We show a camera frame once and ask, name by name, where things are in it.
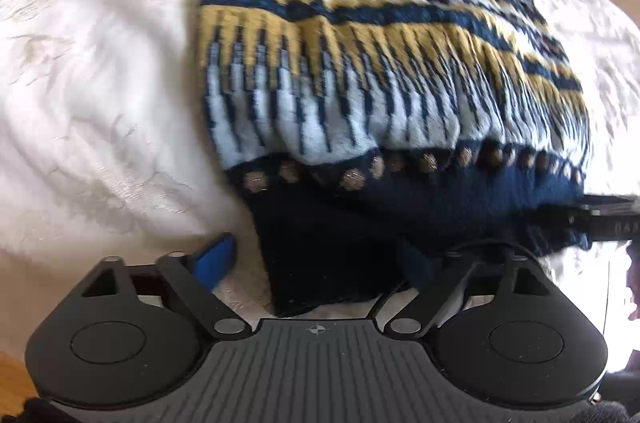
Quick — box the navy yellow patterned knit sweater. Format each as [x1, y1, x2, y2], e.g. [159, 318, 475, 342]
[200, 0, 590, 317]

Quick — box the person's right hand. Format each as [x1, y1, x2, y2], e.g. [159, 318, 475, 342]
[627, 241, 640, 320]

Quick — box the white embroidered bedspread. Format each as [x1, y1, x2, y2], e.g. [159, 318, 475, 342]
[1, 0, 639, 371]

